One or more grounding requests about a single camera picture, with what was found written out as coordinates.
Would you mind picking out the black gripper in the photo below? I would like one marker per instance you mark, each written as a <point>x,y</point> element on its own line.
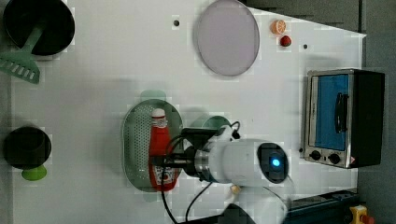
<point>195,158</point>

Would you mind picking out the red ketchup bottle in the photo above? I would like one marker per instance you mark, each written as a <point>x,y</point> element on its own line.
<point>160,179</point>

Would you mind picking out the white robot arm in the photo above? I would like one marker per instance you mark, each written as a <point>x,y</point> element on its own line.
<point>257,168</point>

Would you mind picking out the pale green oval strainer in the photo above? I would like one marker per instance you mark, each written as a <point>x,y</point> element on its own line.
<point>135,136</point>

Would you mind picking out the pale green cup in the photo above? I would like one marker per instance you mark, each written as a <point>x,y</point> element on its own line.
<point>215,122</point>

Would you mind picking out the peeled banana toy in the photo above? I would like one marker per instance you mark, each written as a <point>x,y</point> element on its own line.
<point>235,189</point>

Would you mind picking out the lilac round plate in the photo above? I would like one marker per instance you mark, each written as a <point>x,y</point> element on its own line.
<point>227,37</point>

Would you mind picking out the lime green small object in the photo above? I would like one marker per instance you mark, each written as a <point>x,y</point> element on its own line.
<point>34,174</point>

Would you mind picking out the black cup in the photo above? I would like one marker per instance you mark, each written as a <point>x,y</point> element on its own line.
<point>27,148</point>

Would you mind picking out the small strawberry toy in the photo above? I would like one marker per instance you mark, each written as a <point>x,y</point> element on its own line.
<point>285,41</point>

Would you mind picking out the orange slice toy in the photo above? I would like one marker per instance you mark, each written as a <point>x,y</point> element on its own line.
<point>278,27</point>

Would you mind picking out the black pot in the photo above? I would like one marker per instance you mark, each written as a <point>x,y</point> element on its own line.
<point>21,17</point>

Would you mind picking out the black toaster oven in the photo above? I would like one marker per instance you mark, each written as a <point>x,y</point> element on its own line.
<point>344,115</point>

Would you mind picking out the green spatula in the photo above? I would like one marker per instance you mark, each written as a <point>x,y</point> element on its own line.
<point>21,63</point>

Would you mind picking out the yellow red emergency button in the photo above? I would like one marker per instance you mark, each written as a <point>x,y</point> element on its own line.
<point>360,215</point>

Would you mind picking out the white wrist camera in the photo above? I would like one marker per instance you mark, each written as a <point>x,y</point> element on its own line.
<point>228,133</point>

